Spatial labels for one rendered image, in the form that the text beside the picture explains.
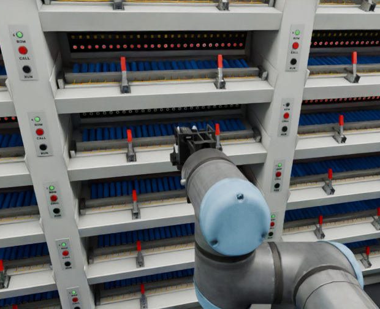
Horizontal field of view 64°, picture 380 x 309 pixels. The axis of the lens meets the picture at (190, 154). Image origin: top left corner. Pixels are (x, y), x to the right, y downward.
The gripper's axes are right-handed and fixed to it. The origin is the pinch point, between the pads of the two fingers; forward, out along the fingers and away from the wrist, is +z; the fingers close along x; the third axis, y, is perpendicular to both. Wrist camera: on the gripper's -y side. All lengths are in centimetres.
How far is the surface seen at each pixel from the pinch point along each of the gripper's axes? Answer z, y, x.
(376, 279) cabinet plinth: 23, -83, -95
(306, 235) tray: 21, -50, -53
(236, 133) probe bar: 22.9, -6.1, -22.1
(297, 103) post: 15.8, 4.4, -38.3
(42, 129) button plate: 15.6, 1.7, 34.3
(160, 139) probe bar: 22.8, -6.1, 3.1
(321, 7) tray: 20, 31, -45
